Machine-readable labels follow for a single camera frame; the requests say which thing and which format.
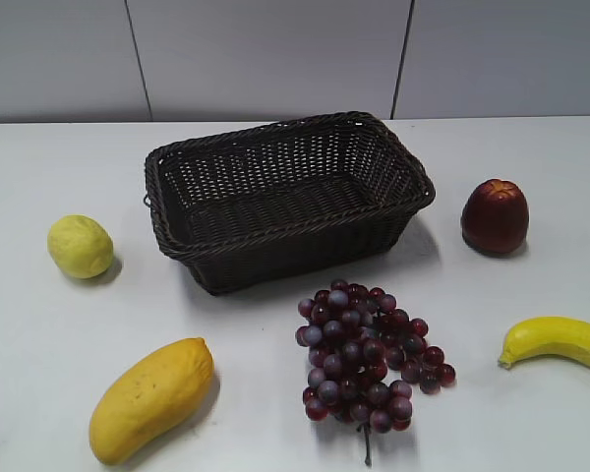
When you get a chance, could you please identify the yellow banana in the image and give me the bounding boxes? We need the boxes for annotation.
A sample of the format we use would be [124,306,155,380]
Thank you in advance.
[498,317,590,369]

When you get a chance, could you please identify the dark woven plastic basket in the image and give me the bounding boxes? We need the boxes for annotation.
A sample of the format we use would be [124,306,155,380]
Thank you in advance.
[145,111,436,295]

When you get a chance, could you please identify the purple grape bunch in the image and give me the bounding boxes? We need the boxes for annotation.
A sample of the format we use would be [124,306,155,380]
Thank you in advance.
[295,278,456,444]

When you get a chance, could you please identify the yellow lemon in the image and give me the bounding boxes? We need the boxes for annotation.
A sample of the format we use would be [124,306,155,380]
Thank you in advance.
[47,214,114,279]

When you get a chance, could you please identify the yellow mango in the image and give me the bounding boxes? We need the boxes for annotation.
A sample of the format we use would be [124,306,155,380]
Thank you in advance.
[88,337,214,466]

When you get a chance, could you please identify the dark red apple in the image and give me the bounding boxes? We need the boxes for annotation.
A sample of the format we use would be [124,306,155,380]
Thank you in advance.
[460,179,529,255]

